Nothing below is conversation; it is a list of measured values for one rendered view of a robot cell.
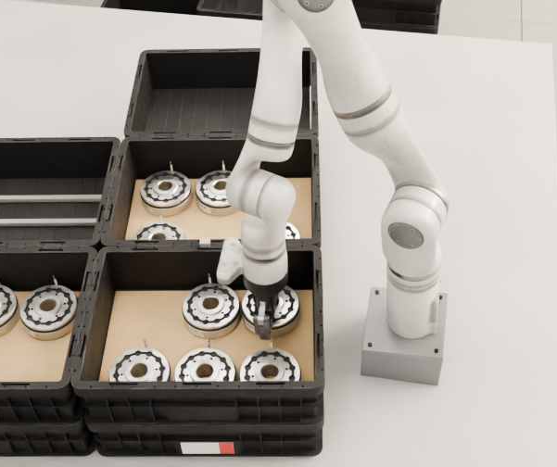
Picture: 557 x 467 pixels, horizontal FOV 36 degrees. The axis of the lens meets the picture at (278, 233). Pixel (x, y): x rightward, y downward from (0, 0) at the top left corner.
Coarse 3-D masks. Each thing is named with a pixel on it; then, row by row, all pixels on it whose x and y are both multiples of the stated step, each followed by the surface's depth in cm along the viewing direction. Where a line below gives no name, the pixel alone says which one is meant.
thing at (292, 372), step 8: (256, 352) 146; (264, 352) 146; (272, 352) 145; (280, 352) 145; (248, 360) 144; (256, 360) 145; (280, 360) 144; (288, 360) 145; (296, 360) 144; (240, 368) 144; (248, 368) 144; (288, 368) 143; (296, 368) 143; (240, 376) 142; (248, 376) 143; (288, 376) 142; (296, 376) 142
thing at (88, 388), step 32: (320, 256) 151; (96, 288) 147; (320, 288) 146; (320, 320) 141; (320, 352) 137; (96, 384) 134; (128, 384) 134; (160, 384) 134; (192, 384) 134; (224, 384) 133; (256, 384) 134; (288, 384) 133; (320, 384) 133
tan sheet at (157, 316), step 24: (120, 312) 156; (144, 312) 156; (168, 312) 156; (312, 312) 155; (120, 336) 153; (144, 336) 152; (168, 336) 152; (192, 336) 152; (240, 336) 152; (288, 336) 151; (312, 336) 151; (168, 360) 149; (240, 360) 148; (312, 360) 148
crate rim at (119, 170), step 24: (120, 144) 173; (312, 144) 171; (120, 168) 168; (312, 168) 166; (312, 192) 162; (120, 240) 155; (144, 240) 155; (168, 240) 154; (192, 240) 154; (216, 240) 154; (240, 240) 154; (288, 240) 154; (312, 240) 153
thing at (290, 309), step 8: (288, 288) 155; (248, 296) 154; (288, 296) 154; (296, 296) 154; (248, 304) 153; (288, 304) 152; (296, 304) 152; (248, 312) 151; (280, 312) 151; (288, 312) 151; (296, 312) 151; (248, 320) 151; (272, 320) 151; (280, 320) 150; (288, 320) 150
